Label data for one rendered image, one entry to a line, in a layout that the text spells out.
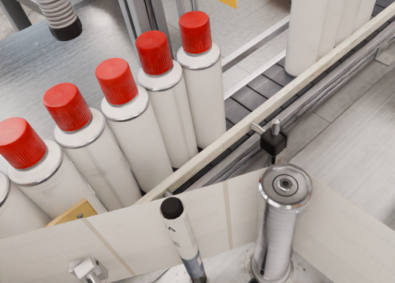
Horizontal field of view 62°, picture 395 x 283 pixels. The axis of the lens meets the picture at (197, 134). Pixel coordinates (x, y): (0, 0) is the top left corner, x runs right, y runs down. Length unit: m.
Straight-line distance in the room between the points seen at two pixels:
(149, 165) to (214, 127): 0.11
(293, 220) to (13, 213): 0.25
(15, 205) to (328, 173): 0.37
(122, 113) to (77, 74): 0.45
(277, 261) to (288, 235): 0.06
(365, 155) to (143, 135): 0.31
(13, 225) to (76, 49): 0.57
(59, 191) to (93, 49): 0.53
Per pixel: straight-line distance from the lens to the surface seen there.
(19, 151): 0.31
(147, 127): 0.36
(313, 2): 0.51
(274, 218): 0.25
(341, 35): 0.65
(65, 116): 0.32
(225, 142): 0.46
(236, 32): 0.79
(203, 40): 0.37
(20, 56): 0.91
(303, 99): 0.57
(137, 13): 0.48
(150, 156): 0.39
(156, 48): 0.34
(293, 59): 0.57
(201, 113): 0.43
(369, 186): 0.49
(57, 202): 0.36
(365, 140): 0.53
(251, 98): 0.56
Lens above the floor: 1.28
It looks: 51 degrees down
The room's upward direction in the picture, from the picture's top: 10 degrees counter-clockwise
